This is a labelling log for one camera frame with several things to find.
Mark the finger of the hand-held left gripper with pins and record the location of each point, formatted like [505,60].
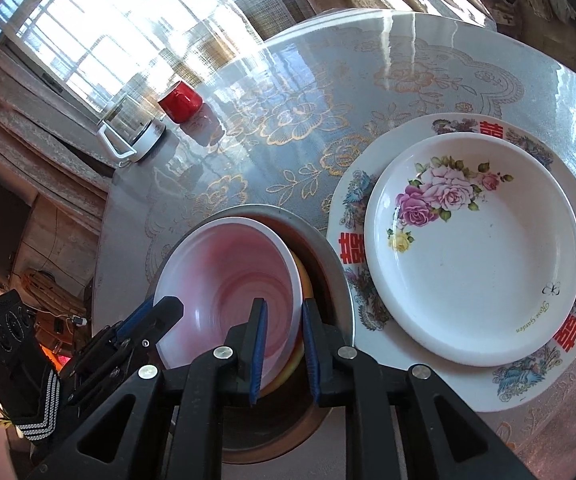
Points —
[160,317]

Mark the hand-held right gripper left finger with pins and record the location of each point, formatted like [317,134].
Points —
[258,355]

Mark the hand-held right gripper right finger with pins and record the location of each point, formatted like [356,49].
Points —
[313,355]

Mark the red plastic bowl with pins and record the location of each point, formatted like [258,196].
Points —
[217,280]

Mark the stainless steel bowl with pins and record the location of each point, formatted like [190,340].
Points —
[333,285]

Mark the yellow plastic bowl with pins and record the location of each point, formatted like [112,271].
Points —
[304,280]

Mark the white plate rose print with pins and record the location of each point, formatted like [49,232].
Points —
[473,260]

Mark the white charger plug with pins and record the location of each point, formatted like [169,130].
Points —
[77,319]

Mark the glass electric kettle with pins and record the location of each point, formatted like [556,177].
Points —
[132,127]

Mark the red mug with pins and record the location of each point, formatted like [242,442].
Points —
[180,102]

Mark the large balcony window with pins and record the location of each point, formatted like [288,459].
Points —
[92,25]

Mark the grey sheer curtain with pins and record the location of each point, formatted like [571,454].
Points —
[258,10]

